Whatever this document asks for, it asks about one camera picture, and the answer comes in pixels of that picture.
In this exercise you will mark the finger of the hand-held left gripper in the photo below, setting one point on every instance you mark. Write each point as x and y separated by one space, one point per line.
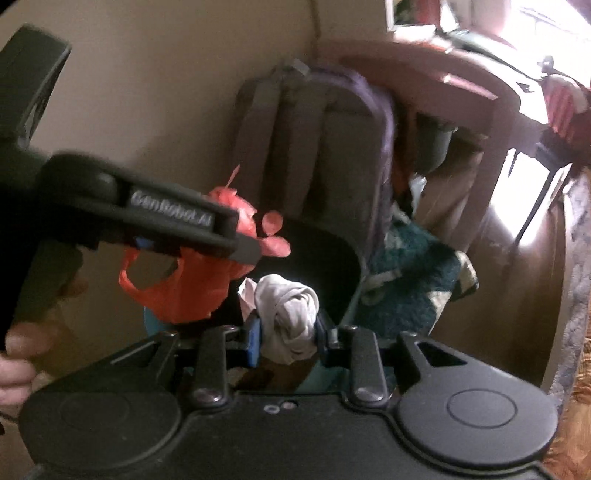
143 243
194 226

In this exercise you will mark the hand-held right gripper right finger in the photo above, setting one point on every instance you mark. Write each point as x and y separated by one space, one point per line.
322 346

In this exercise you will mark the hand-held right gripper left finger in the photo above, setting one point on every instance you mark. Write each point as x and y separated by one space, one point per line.
253 344

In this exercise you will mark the white cloth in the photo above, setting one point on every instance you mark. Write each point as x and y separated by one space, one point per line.
561 83
288 318

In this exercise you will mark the red plastic bag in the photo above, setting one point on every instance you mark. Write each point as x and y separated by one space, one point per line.
198 286

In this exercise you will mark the dark green trash bin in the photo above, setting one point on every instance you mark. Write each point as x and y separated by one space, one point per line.
328 263

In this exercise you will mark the person's left hand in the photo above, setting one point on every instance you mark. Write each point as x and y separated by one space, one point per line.
18 369

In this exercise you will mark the teal quilted mat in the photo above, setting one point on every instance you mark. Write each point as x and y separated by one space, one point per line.
406 281

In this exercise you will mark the grey backpack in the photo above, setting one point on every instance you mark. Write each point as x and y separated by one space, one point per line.
318 147

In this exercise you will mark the small grey bin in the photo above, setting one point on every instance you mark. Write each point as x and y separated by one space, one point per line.
434 143

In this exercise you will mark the bed with orange floral sheet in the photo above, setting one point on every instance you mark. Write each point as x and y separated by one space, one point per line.
575 300

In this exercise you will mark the black chair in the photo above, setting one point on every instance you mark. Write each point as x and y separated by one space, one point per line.
558 152

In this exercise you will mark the red striped cloth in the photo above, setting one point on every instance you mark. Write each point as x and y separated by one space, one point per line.
570 113

